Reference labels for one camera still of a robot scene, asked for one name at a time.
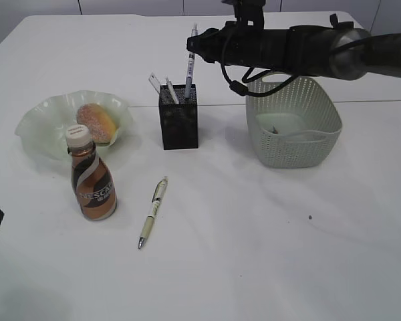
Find light blue pen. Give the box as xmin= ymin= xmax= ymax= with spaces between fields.
xmin=184 ymin=23 xmax=198 ymax=100

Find black mesh pen holder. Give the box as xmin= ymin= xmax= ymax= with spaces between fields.
xmin=158 ymin=84 xmax=199 ymax=150

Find grey grip pen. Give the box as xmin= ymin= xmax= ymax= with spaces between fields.
xmin=165 ymin=77 xmax=180 ymax=104

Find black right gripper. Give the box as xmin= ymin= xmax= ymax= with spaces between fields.
xmin=186 ymin=21 xmax=264 ymax=67

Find Nescafe coffee bottle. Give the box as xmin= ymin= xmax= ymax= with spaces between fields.
xmin=65 ymin=124 xmax=118 ymax=221

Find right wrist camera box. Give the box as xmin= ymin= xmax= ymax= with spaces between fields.
xmin=221 ymin=0 xmax=266 ymax=30

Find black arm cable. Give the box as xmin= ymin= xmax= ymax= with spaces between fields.
xmin=219 ymin=19 xmax=401 ymax=98

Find orange bread loaf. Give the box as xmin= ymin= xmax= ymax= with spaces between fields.
xmin=76 ymin=103 xmax=117 ymax=144

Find clear plastic ruler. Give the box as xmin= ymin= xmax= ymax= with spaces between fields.
xmin=148 ymin=73 xmax=161 ymax=94

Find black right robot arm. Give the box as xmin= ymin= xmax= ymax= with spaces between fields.
xmin=186 ymin=15 xmax=401 ymax=80

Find beige grip pen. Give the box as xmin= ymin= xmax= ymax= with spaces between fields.
xmin=138 ymin=176 xmax=168 ymax=250

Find pale green plastic basket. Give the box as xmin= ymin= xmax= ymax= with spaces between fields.
xmin=246 ymin=77 xmax=342 ymax=169

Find pale green glass wavy plate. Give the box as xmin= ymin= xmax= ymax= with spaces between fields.
xmin=15 ymin=90 xmax=134 ymax=161

